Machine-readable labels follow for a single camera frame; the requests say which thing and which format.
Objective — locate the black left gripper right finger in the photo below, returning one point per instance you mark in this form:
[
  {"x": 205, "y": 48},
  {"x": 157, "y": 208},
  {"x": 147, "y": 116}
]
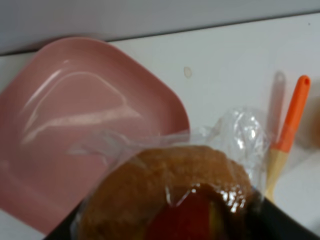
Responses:
[{"x": 265, "y": 221}]

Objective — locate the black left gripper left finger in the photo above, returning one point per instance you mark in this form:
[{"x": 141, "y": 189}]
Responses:
[{"x": 67, "y": 229}]

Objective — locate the plastic-wrapped muffin with red topping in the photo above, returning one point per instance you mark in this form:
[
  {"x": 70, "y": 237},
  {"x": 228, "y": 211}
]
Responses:
[{"x": 203, "y": 184}]

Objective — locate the pink square plate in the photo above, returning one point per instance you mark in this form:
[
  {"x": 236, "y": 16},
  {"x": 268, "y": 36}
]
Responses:
[{"x": 70, "y": 89}]

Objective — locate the orange-handled yellow spatula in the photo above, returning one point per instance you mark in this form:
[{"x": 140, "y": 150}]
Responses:
[{"x": 279, "y": 152}]

